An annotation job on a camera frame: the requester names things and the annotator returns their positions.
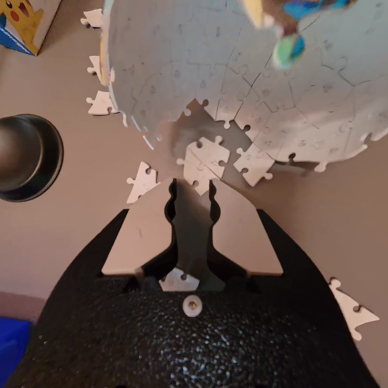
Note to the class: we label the printed puzzle box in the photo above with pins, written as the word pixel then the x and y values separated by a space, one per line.
pixel 24 21

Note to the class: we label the blue plastic bin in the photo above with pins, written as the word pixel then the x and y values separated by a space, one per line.
pixel 12 348

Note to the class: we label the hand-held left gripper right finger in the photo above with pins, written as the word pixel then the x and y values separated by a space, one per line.
pixel 242 239

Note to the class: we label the black round ball stand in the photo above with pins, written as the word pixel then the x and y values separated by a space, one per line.
pixel 21 157

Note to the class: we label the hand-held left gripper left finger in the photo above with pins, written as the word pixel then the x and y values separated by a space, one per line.
pixel 139 239

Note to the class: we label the pile of loose puzzle pieces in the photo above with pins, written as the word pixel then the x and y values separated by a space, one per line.
pixel 254 165

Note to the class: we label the colourful puzzle ball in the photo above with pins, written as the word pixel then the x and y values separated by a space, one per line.
pixel 212 60

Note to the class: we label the joined white puzzle pieces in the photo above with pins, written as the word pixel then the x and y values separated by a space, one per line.
pixel 203 163

